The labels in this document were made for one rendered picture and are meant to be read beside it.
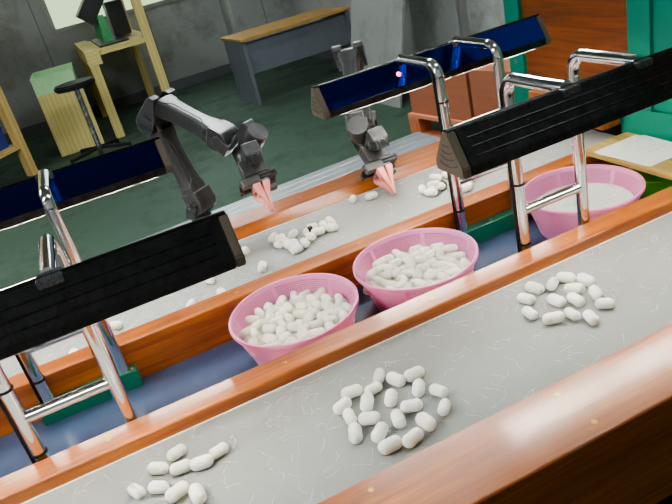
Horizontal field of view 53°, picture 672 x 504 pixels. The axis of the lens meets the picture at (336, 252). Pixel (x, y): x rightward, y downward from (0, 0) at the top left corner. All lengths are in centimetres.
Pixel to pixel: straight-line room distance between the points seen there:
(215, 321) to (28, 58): 730
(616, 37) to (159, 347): 133
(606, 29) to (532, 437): 123
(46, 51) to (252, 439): 773
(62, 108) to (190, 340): 565
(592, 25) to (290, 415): 131
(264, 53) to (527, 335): 581
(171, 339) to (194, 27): 759
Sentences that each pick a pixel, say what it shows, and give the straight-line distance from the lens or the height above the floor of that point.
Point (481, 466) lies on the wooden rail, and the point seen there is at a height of 77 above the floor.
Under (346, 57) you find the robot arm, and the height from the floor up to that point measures 107.
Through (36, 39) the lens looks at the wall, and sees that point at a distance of 859.
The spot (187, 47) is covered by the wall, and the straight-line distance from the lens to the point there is 886.
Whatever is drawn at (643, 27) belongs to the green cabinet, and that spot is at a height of 104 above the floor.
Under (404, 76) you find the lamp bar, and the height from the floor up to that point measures 108.
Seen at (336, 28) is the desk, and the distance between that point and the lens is 708.
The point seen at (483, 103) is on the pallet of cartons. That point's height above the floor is 29.
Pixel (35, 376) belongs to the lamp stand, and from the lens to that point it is 143.
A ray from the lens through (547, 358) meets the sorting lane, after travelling 113.
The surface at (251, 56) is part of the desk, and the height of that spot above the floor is 46.
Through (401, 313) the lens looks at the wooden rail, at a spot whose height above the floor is 77.
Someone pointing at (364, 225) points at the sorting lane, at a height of 74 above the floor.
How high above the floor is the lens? 143
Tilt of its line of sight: 26 degrees down
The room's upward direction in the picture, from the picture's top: 14 degrees counter-clockwise
